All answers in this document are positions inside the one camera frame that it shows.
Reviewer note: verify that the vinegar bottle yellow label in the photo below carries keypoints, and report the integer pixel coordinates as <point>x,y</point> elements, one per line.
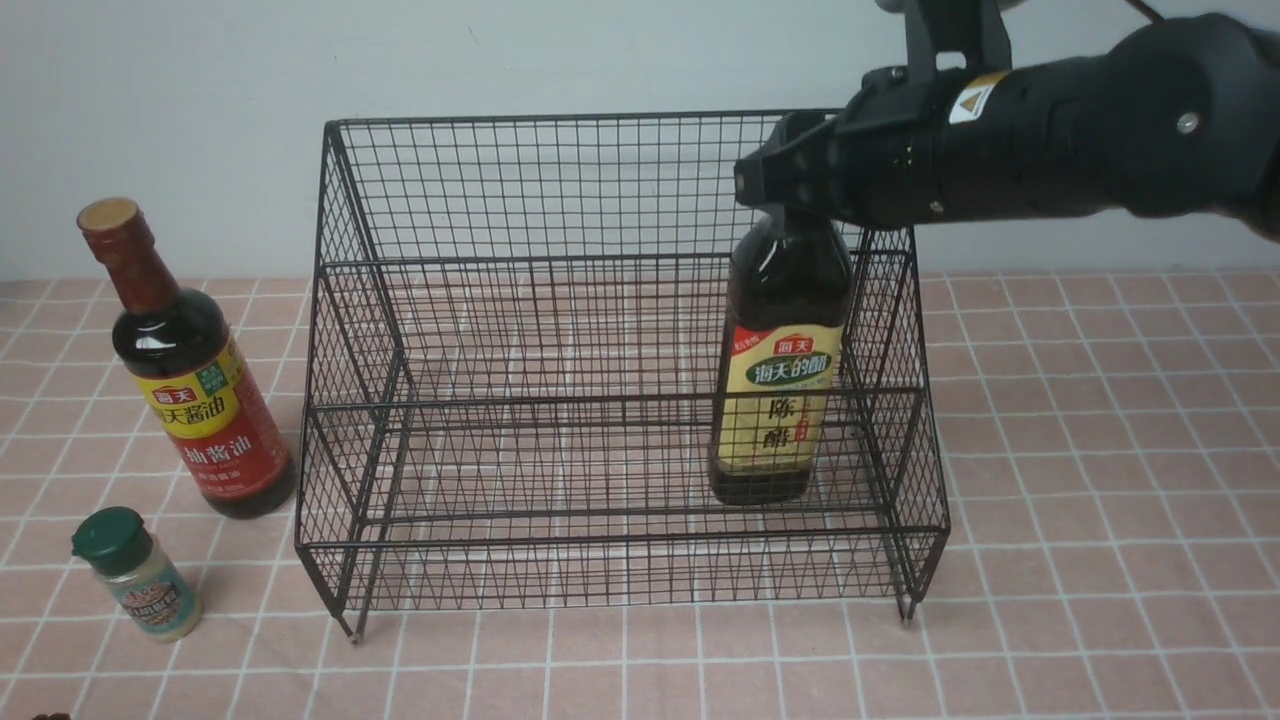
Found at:
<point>789,294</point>

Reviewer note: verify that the soy sauce bottle red label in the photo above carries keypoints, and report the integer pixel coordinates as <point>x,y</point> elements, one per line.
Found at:
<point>179,348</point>

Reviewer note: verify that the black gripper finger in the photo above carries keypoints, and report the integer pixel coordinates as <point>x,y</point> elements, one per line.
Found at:
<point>791,168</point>

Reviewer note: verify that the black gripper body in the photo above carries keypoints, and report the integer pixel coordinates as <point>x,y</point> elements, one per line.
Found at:
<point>894,157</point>

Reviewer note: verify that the black wire mesh shelf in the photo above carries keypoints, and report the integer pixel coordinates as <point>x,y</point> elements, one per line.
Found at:
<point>512,379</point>

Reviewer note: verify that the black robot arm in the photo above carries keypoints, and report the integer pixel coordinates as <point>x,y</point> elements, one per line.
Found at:
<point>1181,117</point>

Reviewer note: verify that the small green-capped seasoning jar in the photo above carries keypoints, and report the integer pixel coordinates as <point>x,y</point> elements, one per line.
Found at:
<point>130,562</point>

